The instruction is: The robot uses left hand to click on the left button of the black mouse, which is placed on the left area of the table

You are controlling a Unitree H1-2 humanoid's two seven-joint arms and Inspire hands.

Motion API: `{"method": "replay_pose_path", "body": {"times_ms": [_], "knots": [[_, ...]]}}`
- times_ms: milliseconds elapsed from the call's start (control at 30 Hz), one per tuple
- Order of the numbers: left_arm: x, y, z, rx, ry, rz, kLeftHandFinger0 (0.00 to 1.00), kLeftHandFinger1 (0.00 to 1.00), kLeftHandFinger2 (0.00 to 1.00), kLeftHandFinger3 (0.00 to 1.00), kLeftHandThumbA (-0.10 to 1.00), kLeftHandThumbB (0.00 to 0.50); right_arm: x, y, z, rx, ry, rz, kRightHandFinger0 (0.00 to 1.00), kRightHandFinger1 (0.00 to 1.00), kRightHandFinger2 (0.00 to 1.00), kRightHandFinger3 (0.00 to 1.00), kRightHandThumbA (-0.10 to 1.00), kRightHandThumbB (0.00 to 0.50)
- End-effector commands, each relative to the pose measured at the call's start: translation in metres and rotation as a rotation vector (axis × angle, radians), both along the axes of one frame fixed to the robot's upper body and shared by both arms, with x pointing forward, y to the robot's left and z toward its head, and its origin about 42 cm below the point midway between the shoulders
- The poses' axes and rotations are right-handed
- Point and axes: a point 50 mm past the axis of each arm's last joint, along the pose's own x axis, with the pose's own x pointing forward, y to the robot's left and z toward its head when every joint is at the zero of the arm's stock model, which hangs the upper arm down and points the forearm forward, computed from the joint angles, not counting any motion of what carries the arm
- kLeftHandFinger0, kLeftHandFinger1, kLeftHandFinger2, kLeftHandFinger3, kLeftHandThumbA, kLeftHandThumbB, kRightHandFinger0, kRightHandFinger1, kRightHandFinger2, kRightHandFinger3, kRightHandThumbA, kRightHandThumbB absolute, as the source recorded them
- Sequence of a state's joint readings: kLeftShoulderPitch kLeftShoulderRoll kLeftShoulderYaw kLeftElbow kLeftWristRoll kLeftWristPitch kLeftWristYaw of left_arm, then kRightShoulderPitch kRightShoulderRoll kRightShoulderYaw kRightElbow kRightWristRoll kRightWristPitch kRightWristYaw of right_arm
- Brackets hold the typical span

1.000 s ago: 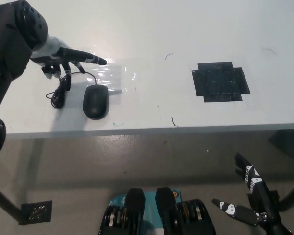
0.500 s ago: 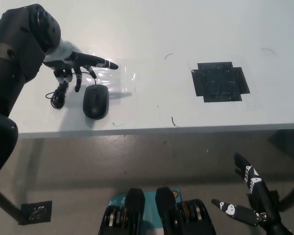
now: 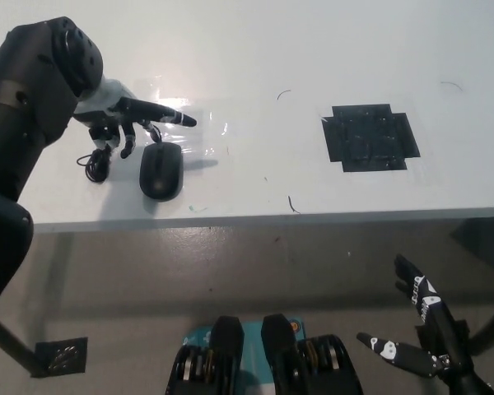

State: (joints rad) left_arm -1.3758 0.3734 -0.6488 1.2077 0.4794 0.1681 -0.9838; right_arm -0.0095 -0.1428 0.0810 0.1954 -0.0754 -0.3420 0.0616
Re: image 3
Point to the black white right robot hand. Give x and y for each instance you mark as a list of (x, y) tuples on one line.
[(436, 321)]

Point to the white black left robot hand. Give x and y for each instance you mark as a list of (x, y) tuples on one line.
[(107, 103)]

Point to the black computer mouse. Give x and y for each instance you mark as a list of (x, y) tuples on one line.
[(161, 173)]

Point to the dark metal table leg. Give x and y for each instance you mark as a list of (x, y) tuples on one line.
[(492, 327), (8, 339)]

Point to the clear plastic tape sheet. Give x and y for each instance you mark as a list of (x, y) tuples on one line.
[(206, 131)]

